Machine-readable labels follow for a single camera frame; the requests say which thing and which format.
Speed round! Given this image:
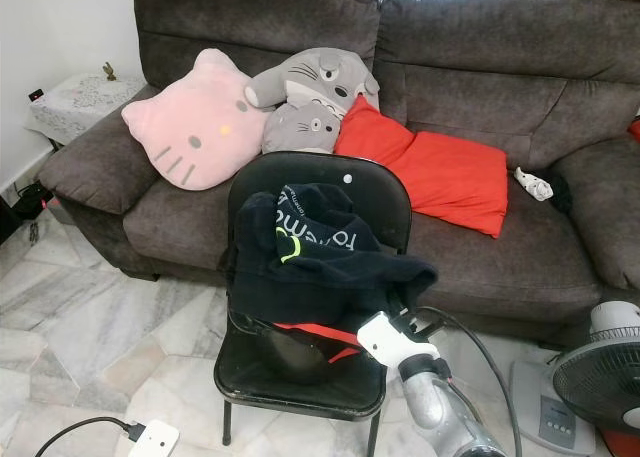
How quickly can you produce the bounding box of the pink cat face pillow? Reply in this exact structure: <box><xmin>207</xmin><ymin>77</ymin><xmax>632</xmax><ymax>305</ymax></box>
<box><xmin>120</xmin><ymin>47</ymin><xmax>271</xmax><ymax>192</ymax></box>

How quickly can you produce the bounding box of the black folding chair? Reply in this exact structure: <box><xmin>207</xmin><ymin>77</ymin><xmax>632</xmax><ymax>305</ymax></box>
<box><xmin>213</xmin><ymin>151</ymin><xmax>414</xmax><ymax>457</ymax></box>

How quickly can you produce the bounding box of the large grey totoro plush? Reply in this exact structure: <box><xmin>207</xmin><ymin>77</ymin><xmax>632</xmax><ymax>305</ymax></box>
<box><xmin>245</xmin><ymin>47</ymin><xmax>381</xmax><ymax>113</ymax></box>

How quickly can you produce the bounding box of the black printed t-shirt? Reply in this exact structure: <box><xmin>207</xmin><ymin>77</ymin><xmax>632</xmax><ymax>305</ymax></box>
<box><xmin>225</xmin><ymin>182</ymin><xmax>439</xmax><ymax>328</ymax></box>

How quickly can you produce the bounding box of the black white standing fan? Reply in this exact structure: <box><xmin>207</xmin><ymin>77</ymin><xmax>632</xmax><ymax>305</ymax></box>
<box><xmin>508</xmin><ymin>299</ymin><xmax>640</xmax><ymax>457</ymax></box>

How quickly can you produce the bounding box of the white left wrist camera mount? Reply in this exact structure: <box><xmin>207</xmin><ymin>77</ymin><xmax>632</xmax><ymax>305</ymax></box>
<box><xmin>130</xmin><ymin>420</ymin><xmax>181</xmax><ymax>457</ymax></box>

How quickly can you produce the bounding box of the red cushion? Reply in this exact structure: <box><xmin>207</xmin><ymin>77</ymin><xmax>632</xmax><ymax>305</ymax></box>
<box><xmin>390</xmin><ymin>129</ymin><xmax>510</xmax><ymax>239</ymax></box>
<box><xmin>333</xmin><ymin>94</ymin><xmax>416</xmax><ymax>166</ymax></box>

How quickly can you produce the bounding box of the lace covered side table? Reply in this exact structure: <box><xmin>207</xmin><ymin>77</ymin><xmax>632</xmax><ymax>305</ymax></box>
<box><xmin>25</xmin><ymin>72</ymin><xmax>146</xmax><ymax>146</ymax></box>

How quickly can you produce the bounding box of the small grey totoro plush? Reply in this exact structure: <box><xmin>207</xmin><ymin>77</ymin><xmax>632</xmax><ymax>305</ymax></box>
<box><xmin>262</xmin><ymin>99</ymin><xmax>346</xmax><ymax>156</ymax></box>

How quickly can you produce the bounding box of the brown fabric sofa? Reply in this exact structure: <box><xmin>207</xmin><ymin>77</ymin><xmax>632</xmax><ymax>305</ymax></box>
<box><xmin>38</xmin><ymin>0</ymin><xmax>640</xmax><ymax>348</ymax></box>

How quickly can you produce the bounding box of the black power adapter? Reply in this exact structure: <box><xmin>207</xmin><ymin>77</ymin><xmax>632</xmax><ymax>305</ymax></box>
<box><xmin>10</xmin><ymin>177</ymin><xmax>56</xmax><ymax>223</ymax></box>

